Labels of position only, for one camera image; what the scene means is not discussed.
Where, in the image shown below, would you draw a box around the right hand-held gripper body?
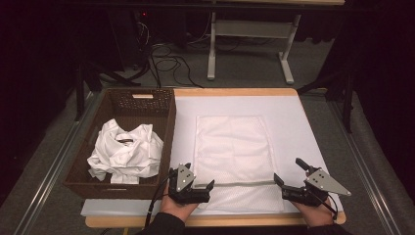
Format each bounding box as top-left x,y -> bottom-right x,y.
281,165 -> 352,208

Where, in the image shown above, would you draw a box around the white desk frame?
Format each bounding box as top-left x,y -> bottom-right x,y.
201,0 -> 346,86

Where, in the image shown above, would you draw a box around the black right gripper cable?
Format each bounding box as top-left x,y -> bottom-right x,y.
309,188 -> 340,220

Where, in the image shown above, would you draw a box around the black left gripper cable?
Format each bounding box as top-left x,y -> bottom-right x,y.
144,170 -> 178,228

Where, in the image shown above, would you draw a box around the brown woven basket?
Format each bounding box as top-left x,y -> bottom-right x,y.
63,86 -> 177,201

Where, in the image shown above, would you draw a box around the white shirt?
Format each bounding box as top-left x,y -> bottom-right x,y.
86,117 -> 164,185

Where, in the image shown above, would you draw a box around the white table mat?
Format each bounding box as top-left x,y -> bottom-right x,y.
80,94 -> 345,217

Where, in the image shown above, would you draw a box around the metal floor rail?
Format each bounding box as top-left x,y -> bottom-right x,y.
327,100 -> 403,235
12,90 -> 106,235

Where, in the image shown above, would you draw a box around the black floor cables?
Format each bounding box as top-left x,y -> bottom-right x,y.
147,41 -> 204,89

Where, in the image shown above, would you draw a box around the black stand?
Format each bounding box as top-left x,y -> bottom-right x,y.
73,61 -> 142,122
296,69 -> 356,135

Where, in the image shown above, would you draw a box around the person's right hand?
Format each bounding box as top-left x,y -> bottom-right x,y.
291,195 -> 337,228

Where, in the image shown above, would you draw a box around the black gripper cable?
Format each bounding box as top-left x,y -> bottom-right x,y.
144,170 -> 178,228
309,188 -> 340,220

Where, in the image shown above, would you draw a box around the dark computer tower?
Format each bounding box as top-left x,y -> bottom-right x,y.
107,9 -> 152,72

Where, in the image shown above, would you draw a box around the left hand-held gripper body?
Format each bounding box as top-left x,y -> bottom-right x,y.
167,163 -> 211,206

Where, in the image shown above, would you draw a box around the person's left hand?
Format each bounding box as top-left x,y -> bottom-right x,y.
159,184 -> 201,223

